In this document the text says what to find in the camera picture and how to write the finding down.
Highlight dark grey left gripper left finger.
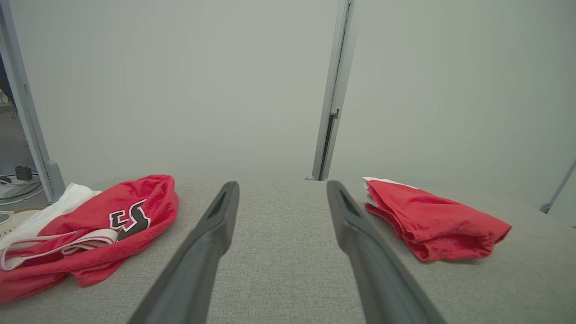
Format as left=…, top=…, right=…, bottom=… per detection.
left=128, top=181, right=240, bottom=324

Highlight grey partition frame with foot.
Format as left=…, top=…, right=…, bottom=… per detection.
left=0, top=0, right=66, bottom=204

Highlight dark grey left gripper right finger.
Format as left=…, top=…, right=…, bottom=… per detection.
left=327, top=180, right=446, bottom=324

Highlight red shorts with white stripes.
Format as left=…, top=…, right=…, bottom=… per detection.
left=362, top=176, right=513, bottom=262

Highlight thin black cable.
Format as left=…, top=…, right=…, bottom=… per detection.
left=0, top=173, right=45, bottom=207

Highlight red and white sports jersey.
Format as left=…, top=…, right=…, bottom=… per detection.
left=0, top=174, right=180, bottom=305

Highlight thin grey slanted pole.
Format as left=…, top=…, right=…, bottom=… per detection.
left=540, top=157, right=576, bottom=215

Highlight grey partition frame post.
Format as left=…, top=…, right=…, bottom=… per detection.
left=305, top=0, right=359, bottom=181

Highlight white power strip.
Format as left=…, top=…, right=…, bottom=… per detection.
left=0, top=177, right=42, bottom=199

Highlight grey fabric upholstered surface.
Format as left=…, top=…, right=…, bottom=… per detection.
left=0, top=175, right=576, bottom=324

